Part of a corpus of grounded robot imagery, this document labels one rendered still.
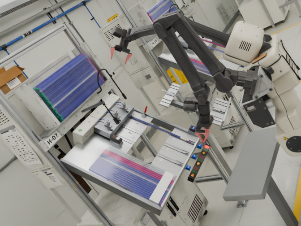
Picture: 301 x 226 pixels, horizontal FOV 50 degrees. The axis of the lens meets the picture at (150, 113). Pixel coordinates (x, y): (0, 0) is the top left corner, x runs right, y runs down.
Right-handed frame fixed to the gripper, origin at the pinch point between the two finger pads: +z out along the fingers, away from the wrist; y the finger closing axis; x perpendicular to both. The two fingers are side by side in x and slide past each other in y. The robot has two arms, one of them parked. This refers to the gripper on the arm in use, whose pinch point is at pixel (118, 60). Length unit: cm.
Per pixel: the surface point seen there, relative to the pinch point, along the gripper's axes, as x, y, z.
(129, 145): 2, 25, 51
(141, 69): 100, 38, -17
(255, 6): 299, 247, -235
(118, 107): 22.8, 14.4, 28.7
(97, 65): 28.3, -9.4, 3.8
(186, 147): -6, 63, 41
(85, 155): -1, -1, 66
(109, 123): 6.8, 8.4, 42.0
